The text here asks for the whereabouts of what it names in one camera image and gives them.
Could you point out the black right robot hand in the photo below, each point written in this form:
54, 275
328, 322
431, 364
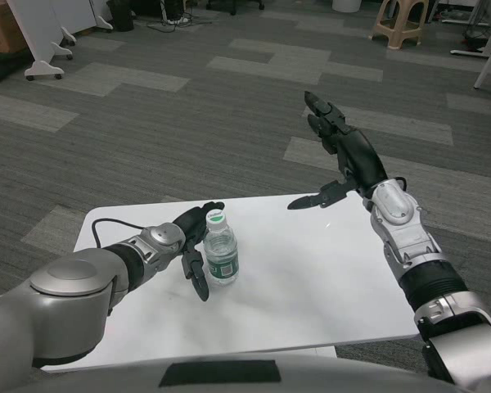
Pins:
360, 155

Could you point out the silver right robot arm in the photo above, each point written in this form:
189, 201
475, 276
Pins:
393, 204

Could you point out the narrow white wheeled partition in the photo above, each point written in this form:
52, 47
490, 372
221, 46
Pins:
100, 12

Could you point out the white cylindrical planter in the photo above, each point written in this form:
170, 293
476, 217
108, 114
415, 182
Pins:
345, 5

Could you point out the beige plastic stool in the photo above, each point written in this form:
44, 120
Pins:
399, 28

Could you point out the white slanted desk leg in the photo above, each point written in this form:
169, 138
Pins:
489, 61

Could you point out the black trash bin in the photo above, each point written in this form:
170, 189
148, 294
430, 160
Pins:
120, 16

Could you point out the silver robot chest black window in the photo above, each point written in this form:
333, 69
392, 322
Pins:
352, 376

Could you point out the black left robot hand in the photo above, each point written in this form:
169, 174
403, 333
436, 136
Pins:
192, 221

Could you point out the black bag on floor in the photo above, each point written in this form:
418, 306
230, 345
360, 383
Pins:
4, 67

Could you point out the black office chair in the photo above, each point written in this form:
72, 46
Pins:
235, 3

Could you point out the clear green-label water bottle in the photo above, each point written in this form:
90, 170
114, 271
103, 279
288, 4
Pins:
223, 266

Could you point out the brown cardboard box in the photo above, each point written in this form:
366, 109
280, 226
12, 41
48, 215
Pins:
2, 26

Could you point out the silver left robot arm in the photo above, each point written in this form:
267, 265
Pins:
65, 311

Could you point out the black cabinet under desk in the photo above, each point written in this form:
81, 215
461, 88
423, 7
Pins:
151, 8

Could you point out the large white wheeled partition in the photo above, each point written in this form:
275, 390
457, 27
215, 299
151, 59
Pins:
30, 28

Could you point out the white desk foot bar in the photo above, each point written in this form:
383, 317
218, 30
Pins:
470, 53

